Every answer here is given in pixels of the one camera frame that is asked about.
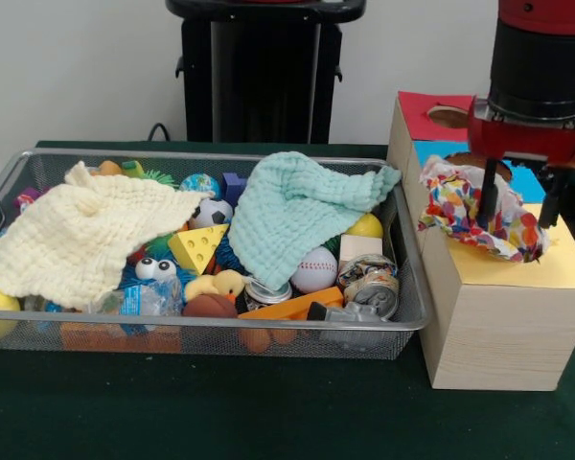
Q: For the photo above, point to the crushed drink can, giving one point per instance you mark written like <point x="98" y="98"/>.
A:
<point x="371" y="282"/>

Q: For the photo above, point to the cream waffle cloth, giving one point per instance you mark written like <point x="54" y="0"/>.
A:
<point x="76" y="239"/>

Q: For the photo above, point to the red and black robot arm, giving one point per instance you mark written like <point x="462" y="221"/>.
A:
<point x="541" y="62"/>

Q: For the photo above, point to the white baseball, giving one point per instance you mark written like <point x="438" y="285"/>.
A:
<point x="316" y="273"/>

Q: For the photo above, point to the black and white soccer ball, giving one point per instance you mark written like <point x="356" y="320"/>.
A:
<point x="211" y="213"/>

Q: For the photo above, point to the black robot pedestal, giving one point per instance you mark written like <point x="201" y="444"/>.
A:
<point x="263" y="72"/>

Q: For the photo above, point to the mint green waffle cloth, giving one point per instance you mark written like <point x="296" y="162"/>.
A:
<point x="287" y="211"/>

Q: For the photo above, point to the dark green table cloth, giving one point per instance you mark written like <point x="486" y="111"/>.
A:
<point x="220" y="407"/>

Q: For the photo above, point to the wooden box with three holes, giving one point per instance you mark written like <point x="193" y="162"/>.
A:
<point x="498" y="335"/>

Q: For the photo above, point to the orange plastic building block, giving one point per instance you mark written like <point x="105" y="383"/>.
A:
<point x="302" y="304"/>

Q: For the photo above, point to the white multicolour polka dot cloth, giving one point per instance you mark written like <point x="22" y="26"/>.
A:
<point x="453" y="201"/>

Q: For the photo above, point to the yellow plush duck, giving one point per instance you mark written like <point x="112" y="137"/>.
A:
<point x="220" y="285"/>

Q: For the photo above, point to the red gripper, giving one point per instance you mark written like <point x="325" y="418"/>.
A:
<point x="527" y="141"/>

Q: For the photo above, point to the yellow cheese wedge toy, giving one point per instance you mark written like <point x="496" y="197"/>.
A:
<point x="199" y="246"/>

